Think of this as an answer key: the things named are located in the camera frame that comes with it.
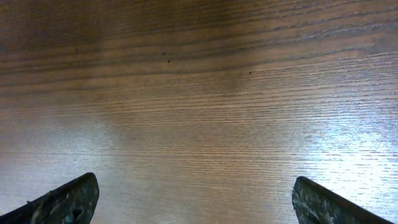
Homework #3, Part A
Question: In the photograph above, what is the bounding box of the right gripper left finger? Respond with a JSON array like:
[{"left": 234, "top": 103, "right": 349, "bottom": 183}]
[{"left": 1, "top": 172, "right": 100, "bottom": 224}]

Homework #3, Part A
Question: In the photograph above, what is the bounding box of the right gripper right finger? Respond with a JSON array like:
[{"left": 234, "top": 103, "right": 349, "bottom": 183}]
[{"left": 292, "top": 176, "right": 392, "bottom": 224}]

